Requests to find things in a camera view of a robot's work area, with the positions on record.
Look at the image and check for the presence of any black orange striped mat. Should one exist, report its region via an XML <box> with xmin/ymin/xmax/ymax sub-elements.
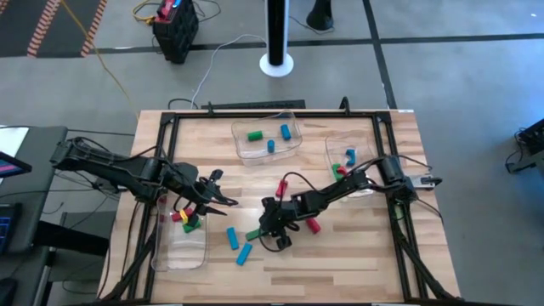
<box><xmin>0</xmin><ymin>0</ymin><xmax>108</xmax><ymax>59</ymax></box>

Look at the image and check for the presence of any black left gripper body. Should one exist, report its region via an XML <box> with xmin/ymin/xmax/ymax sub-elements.
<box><xmin>167</xmin><ymin>162</ymin><xmax>224</xmax><ymax>226</ymax></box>

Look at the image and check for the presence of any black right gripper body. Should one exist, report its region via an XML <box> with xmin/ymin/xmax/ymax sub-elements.
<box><xmin>258</xmin><ymin>195</ymin><xmax>311</xmax><ymax>252</ymax></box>

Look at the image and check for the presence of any black side desk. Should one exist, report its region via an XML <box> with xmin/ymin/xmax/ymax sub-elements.
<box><xmin>0</xmin><ymin>125</ymin><xmax>69</xmax><ymax>306</ymax></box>

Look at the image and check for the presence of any black keypad device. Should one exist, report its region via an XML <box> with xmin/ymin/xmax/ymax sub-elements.
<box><xmin>0</xmin><ymin>202</ymin><xmax>23</xmax><ymax>256</ymax></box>

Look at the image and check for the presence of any black cone stand base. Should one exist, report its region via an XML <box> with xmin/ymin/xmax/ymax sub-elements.
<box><xmin>305</xmin><ymin>0</ymin><xmax>335</xmax><ymax>31</ymax></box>

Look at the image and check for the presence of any white floor cable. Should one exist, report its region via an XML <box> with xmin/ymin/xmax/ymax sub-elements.
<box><xmin>190</xmin><ymin>33</ymin><xmax>268</xmax><ymax>110</ymax></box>

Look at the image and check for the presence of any tablet screen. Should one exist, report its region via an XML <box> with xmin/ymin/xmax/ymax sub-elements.
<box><xmin>0</xmin><ymin>150</ymin><xmax>33</xmax><ymax>179</ymax></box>

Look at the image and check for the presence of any black plastic crate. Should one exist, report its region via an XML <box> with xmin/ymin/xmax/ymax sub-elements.
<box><xmin>151</xmin><ymin>0</ymin><xmax>200</xmax><ymax>65</ymax></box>

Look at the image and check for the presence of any clear plastic bin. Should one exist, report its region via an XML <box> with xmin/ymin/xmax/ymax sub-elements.
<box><xmin>324</xmin><ymin>134</ymin><xmax>380</xmax><ymax>199</ymax></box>
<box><xmin>151</xmin><ymin>199</ymin><xmax>210</xmax><ymax>272</ymax></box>
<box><xmin>230</xmin><ymin>109</ymin><xmax>303</xmax><ymax>167</ymax></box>

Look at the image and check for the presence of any black metal table frame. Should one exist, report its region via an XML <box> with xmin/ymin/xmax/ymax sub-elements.
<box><xmin>99</xmin><ymin>96</ymin><xmax>460</xmax><ymax>305</ymax></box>

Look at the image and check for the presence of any red long block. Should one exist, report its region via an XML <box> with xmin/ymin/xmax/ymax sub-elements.
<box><xmin>170</xmin><ymin>207</ymin><xmax>195</xmax><ymax>224</ymax></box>

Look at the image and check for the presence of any yellow floor cable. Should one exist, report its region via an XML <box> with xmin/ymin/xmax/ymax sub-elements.
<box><xmin>59</xmin><ymin>0</ymin><xmax>156</xmax><ymax>121</ymax></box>

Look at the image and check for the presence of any red and blue device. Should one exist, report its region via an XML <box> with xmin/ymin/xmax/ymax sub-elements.
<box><xmin>156</xmin><ymin>0</ymin><xmax>184</xmax><ymax>21</ymax></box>

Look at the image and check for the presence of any black pole white base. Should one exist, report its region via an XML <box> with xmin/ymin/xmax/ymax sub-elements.
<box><xmin>258</xmin><ymin>0</ymin><xmax>295</xmax><ymax>78</ymax></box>

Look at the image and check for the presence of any light blue long block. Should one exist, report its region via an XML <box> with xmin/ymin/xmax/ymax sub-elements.
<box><xmin>235</xmin><ymin>241</ymin><xmax>254</xmax><ymax>267</ymax></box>

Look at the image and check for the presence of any black power strip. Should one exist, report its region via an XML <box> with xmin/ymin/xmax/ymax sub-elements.
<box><xmin>201</xmin><ymin>99</ymin><xmax>307</xmax><ymax>111</ymax></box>

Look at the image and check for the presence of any black equipment with cables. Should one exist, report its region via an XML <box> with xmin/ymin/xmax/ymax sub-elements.
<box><xmin>503</xmin><ymin>117</ymin><xmax>544</xmax><ymax>175</ymax></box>

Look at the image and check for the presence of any white paper sheet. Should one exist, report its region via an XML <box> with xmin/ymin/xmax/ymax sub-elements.
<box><xmin>0</xmin><ymin>126</ymin><xmax>30</xmax><ymax>159</ymax></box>

